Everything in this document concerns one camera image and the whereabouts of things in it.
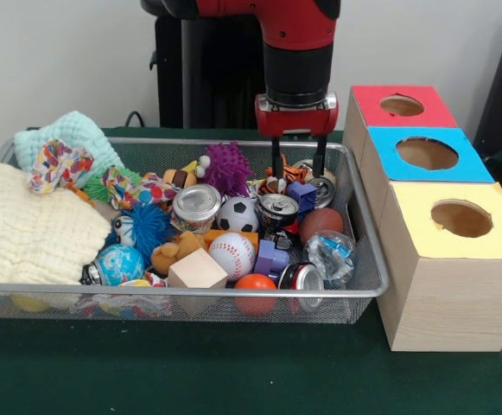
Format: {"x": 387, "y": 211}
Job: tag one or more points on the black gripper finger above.
{"x": 277, "y": 157}
{"x": 320, "y": 157}

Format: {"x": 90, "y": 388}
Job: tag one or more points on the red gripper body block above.
{"x": 296, "y": 122}

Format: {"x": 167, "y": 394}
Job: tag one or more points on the clear plastic wrapper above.
{"x": 330, "y": 255}

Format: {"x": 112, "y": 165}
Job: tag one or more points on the mint green cloth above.
{"x": 90, "y": 138}

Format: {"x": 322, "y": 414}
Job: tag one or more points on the colourful paper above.
{"x": 58, "y": 166}

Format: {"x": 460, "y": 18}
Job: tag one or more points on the cream waffle cloth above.
{"x": 30, "y": 225}

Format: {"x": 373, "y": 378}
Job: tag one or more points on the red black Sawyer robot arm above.
{"x": 298, "y": 65}

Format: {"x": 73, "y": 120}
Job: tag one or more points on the wooden box with three holes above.
{"x": 449, "y": 302}

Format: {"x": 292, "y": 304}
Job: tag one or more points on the shallow mesh bin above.
{"x": 103, "y": 304}

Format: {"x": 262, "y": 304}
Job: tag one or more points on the small plush tiger toy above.
{"x": 294, "y": 173}

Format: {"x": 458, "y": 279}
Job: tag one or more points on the purple spiky eyed toy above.
{"x": 229, "y": 168}

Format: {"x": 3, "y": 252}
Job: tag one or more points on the black orange drink can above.
{"x": 278, "y": 212}

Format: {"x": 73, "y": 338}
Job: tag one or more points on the small soccer ball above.
{"x": 237, "y": 214}

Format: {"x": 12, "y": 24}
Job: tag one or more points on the crushed silver can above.
{"x": 196, "y": 207}

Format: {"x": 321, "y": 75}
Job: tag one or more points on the white baseball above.
{"x": 232, "y": 255}

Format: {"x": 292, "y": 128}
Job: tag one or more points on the red black drink can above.
{"x": 302, "y": 276}

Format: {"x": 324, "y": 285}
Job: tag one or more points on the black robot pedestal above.
{"x": 207, "y": 86}

